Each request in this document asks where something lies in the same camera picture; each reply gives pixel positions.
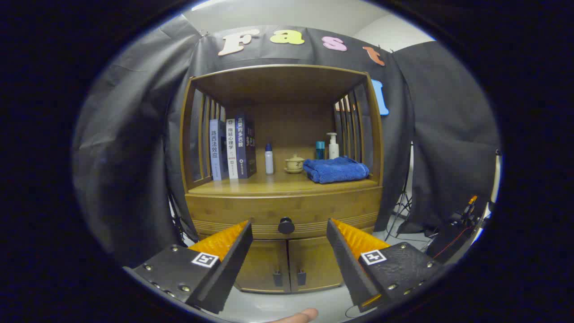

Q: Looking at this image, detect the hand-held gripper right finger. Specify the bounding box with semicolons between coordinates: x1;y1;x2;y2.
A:
326;218;444;313

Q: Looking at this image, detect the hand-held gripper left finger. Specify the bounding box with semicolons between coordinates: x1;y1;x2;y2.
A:
123;219;253;314

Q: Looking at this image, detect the wooden cabinet door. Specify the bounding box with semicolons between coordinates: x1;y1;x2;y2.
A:
288;236;344;292
234;239;291;294

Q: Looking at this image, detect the wooden countertop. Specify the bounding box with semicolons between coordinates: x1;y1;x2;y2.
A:
188;168;379;196

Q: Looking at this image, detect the wooden cabinet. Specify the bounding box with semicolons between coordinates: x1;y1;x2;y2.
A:
179;64;385;294

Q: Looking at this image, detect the black light stand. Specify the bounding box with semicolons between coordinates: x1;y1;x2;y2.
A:
168;193;199;243
385;144;415;240

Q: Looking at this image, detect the folded blue towel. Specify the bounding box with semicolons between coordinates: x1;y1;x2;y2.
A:
303;156;370;184

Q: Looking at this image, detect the black equipment with orange part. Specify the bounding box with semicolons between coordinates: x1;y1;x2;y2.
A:
426;195;491;263

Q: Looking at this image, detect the white book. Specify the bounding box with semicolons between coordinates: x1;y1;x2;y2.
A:
226;118;239;180

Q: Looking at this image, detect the beige lidded teacup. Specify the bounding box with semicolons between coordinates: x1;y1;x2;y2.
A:
284;154;305;174

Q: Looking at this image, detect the white pump bottle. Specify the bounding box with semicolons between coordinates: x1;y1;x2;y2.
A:
326;132;340;160

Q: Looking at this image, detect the dark navy book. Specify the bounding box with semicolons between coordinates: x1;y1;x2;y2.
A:
235;113;257;179

